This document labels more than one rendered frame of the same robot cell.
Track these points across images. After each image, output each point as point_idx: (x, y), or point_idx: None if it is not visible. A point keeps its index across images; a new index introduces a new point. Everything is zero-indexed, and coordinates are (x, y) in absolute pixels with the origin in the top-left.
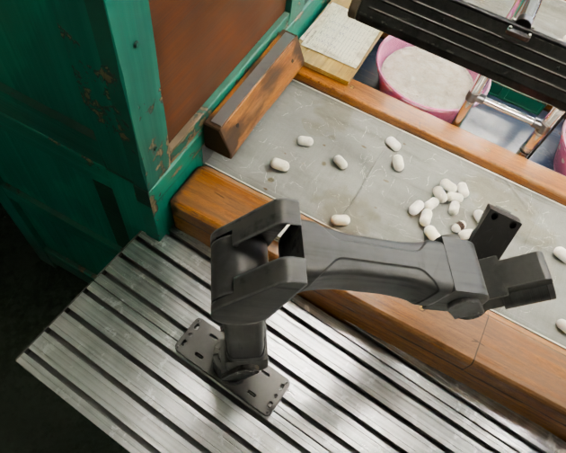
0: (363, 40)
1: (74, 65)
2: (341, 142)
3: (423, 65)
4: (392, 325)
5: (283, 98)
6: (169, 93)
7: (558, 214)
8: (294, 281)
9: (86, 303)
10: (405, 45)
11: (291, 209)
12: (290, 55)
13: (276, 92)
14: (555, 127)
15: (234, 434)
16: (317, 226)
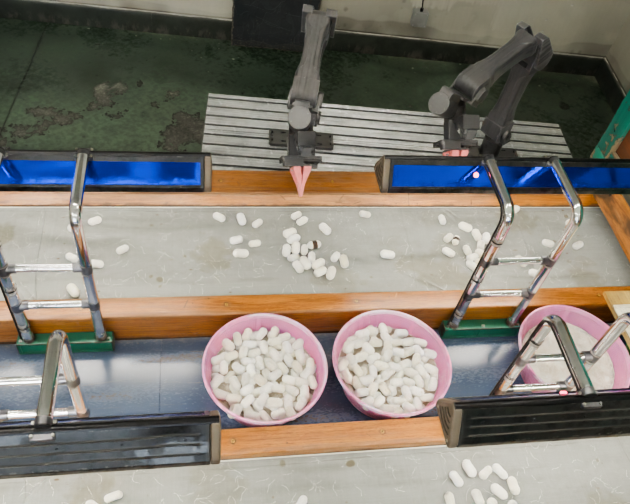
0: None
1: None
2: (561, 261)
3: None
4: None
5: (621, 271)
6: None
7: (404, 287)
8: (520, 21)
9: (563, 150)
10: (615, 387)
11: (542, 36)
12: None
13: (623, 237)
14: (463, 291)
15: None
16: (530, 40)
